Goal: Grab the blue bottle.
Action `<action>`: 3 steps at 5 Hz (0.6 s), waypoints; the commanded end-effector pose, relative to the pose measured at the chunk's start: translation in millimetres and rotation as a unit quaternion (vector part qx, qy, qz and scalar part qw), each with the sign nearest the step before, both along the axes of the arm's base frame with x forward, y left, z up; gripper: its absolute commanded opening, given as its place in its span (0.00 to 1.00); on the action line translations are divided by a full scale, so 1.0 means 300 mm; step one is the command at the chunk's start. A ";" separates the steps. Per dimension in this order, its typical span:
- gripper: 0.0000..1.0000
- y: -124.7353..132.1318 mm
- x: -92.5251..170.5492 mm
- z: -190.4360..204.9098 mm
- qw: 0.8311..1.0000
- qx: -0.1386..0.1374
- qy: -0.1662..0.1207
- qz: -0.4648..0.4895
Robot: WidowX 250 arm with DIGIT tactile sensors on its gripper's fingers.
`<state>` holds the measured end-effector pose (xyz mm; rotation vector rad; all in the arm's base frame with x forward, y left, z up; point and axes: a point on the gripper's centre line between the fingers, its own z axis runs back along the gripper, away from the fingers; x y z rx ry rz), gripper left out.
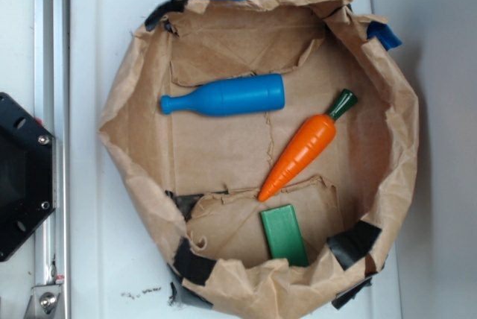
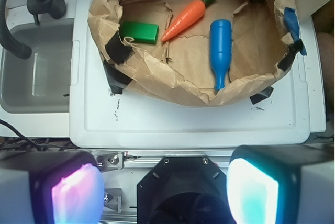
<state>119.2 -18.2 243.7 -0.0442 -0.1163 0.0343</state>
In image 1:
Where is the brown paper lined bin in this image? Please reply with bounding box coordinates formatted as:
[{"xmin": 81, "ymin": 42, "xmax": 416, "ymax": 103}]
[{"xmin": 98, "ymin": 0, "xmax": 419, "ymax": 318}]

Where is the green wooden block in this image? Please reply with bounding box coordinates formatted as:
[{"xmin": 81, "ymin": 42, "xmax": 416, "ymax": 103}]
[{"xmin": 260, "ymin": 204, "xmax": 309, "ymax": 267}]

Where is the aluminium frame rail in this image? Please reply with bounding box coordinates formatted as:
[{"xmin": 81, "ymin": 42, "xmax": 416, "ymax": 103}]
[{"xmin": 34, "ymin": 0, "xmax": 72, "ymax": 318}]

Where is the orange wooden toy carrot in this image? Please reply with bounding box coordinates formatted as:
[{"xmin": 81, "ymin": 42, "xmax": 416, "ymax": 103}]
[{"xmin": 258, "ymin": 89, "xmax": 358, "ymax": 202}]

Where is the blue wooden toy bottle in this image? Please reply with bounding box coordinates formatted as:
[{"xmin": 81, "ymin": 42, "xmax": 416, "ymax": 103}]
[{"xmin": 160, "ymin": 74, "xmax": 285, "ymax": 116}]

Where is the white plastic tray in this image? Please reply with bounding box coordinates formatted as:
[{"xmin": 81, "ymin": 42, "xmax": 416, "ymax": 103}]
[{"xmin": 68, "ymin": 0, "xmax": 404, "ymax": 319}]

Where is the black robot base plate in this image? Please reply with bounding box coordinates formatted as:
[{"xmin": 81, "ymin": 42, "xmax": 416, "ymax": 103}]
[{"xmin": 1, "ymin": 92, "xmax": 54, "ymax": 262}]

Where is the metal corner bracket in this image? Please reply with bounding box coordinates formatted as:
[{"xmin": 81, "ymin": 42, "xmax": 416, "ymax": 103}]
[{"xmin": 23, "ymin": 284, "xmax": 64, "ymax": 319}]

